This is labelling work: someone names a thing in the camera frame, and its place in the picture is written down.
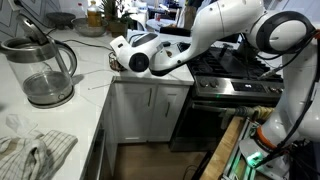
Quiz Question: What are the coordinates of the narrow white cabinet door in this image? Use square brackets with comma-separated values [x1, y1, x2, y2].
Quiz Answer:
[147, 84, 190, 143]

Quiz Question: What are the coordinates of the wide white cabinet door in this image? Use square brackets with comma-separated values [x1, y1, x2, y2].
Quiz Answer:
[114, 82, 157, 144]

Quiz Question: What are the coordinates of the black chair back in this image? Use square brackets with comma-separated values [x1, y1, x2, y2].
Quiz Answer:
[159, 26, 192, 38]

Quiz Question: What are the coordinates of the white round table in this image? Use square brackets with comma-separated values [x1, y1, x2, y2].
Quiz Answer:
[145, 18, 178, 33]

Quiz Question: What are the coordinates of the stainless gas stove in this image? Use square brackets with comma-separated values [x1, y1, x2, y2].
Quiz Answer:
[169, 41, 298, 153]

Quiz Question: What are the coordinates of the potted green plant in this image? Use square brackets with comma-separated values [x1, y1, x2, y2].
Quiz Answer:
[99, 0, 134, 40]

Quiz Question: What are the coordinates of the wooden robot table top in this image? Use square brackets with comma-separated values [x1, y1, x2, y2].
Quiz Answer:
[199, 115, 247, 180]

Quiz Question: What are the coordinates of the stainless dishwasher front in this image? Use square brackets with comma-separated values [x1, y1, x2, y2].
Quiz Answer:
[81, 123, 108, 180]

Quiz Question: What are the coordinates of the cooking oil bottle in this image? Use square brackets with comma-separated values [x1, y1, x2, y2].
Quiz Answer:
[86, 0, 103, 28]

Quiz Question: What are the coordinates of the clear plastic bottle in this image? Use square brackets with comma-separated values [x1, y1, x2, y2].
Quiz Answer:
[74, 2, 87, 19]

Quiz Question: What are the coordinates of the glass electric kettle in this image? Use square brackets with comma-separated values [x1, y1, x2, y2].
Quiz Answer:
[0, 13, 78, 110]

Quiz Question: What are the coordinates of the dark stone bowl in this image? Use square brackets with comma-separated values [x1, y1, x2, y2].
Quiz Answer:
[45, 11, 77, 30]

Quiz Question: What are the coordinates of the checked dish towel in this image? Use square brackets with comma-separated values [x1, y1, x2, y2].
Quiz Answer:
[0, 129, 79, 180]

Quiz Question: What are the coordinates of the metal cabinet door handle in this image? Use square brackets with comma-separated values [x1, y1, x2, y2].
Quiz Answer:
[164, 101, 171, 122]

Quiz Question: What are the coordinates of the wire coaster holder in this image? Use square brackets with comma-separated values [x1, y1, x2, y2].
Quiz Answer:
[107, 50, 127, 73]

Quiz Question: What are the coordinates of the thin white wire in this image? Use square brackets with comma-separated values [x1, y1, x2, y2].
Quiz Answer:
[87, 75, 117, 91]

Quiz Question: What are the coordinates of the thin black power cable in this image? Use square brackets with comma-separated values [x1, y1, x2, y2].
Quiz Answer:
[44, 28, 114, 52]

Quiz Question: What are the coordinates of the yellowish towel on oven handle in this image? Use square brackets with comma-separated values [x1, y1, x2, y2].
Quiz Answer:
[219, 104, 278, 129]

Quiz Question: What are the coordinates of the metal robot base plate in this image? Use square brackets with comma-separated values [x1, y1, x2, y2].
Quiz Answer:
[238, 137, 292, 180]

